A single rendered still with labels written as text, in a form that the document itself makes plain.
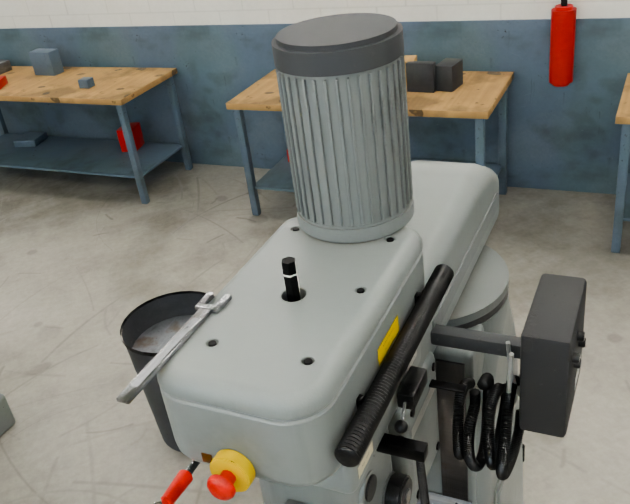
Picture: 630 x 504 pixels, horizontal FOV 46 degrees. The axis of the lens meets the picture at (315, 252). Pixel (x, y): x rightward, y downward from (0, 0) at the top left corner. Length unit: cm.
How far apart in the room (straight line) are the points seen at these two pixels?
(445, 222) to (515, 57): 383
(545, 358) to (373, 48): 57
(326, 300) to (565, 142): 446
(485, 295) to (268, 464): 79
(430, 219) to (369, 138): 43
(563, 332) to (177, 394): 63
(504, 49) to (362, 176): 419
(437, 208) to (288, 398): 75
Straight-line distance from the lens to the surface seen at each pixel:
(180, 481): 112
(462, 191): 165
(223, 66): 617
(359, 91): 111
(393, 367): 108
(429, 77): 492
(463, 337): 141
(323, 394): 94
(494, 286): 168
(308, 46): 110
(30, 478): 388
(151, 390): 346
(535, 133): 546
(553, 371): 130
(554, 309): 133
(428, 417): 147
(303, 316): 105
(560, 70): 514
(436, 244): 146
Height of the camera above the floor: 249
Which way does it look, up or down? 30 degrees down
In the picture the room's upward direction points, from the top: 8 degrees counter-clockwise
